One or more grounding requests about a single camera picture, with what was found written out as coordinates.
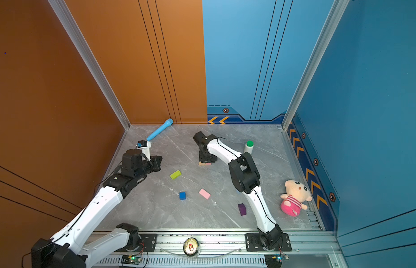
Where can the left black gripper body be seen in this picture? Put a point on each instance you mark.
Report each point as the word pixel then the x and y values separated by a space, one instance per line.
pixel 155 167

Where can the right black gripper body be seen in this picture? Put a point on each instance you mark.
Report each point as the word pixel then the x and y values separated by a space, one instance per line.
pixel 206 158

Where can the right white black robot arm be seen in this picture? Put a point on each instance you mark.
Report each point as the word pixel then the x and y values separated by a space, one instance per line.
pixel 245 178

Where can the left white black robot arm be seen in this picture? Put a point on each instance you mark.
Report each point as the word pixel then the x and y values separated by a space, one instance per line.
pixel 68 248

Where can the lime green block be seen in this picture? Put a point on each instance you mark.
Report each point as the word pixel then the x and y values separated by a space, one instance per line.
pixel 176 174

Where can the light pink block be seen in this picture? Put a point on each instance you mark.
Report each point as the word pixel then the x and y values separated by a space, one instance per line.
pixel 204 193

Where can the purple block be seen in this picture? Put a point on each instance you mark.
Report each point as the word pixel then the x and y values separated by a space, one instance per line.
pixel 242 209

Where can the blue toy microphone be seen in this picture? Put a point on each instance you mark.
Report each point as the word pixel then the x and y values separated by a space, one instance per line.
pixel 167 123

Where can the white bottle green cap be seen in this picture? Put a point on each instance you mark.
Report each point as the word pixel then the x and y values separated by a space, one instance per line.
pixel 248 148

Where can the round emergency button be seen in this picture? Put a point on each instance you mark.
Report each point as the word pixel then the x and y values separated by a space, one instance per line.
pixel 191 247

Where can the pink plush doll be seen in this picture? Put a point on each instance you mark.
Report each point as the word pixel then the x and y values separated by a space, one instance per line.
pixel 293 201

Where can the left green circuit board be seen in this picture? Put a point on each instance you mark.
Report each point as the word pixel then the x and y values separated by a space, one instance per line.
pixel 131 260

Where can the right circuit board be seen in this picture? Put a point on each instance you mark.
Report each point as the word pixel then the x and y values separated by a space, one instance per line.
pixel 280 257

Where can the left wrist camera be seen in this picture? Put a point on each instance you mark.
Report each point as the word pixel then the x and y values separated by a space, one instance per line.
pixel 145 146

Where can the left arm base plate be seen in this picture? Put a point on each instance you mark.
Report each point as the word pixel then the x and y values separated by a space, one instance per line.
pixel 146 243

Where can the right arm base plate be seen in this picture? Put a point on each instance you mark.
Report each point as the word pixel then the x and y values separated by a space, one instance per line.
pixel 253 243

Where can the aluminium front rail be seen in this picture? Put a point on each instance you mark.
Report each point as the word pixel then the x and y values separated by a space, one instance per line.
pixel 227 249

